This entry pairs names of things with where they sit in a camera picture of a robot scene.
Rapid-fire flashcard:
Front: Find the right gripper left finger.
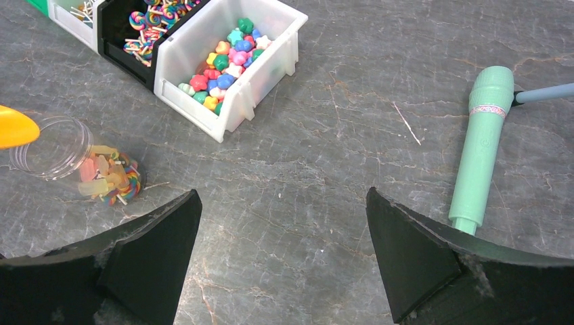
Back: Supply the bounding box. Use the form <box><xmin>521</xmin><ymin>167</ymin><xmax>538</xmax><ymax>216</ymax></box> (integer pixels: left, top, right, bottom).
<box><xmin>1</xmin><ymin>190</ymin><xmax>202</xmax><ymax>324</ymax></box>

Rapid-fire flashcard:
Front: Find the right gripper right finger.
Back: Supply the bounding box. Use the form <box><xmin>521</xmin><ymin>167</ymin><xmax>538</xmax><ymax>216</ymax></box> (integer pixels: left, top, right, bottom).
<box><xmin>366</xmin><ymin>188</ymin><xmax>573</xmax><ymax>324</ymax></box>

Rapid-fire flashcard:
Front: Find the clear plastic jar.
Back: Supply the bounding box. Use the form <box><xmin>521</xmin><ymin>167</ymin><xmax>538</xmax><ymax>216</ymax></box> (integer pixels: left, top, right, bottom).
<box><xmin>9</xmin><ymin>114</ymin><xmax>146</xmax><ymax>207</ymax></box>

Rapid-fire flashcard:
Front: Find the orange plastic scoop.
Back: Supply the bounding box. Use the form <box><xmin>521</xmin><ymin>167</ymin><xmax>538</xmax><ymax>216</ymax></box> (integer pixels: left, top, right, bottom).
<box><xmin>1</xmin><ymin>106</ymin><xmax>40</xmax><ymax>150</ymax></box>

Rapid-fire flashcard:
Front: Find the blue music stand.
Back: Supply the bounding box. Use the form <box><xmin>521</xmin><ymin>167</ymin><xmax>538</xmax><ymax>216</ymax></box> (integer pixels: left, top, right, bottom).
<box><xmin>511</xmin><ymin>83</ymin><xmax>574</xmax><ymax>107</ymax></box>

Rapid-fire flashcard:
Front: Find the white star candy bin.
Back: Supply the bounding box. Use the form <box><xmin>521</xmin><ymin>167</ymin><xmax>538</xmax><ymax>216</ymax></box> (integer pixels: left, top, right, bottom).
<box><xmin>154</xmin><ymin>1</ymin><xmax>308</xmax><ymax>142</ymax></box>

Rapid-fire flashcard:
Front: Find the black swirl lollipop bin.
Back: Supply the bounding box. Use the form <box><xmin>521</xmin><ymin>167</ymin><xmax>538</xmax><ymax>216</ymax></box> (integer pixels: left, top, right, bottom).
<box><xmin>96</xmin><ymin>1</ymin><xmax>208</xmax><ymax>91</ymax></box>

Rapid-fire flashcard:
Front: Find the white lollipop bin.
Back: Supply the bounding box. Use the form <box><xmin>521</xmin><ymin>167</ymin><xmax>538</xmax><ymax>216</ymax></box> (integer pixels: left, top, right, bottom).
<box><xmin>47</xmin><ymin>0</ymin><xmax>104</xmax><ymax>53</ymax></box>

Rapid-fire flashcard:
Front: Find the green candy bin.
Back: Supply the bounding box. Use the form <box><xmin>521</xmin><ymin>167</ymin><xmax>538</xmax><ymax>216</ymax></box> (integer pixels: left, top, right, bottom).
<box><xmin>27</xmin><ymin>0</ymin><xmax>49</xmax><ymax>17</ymax></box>

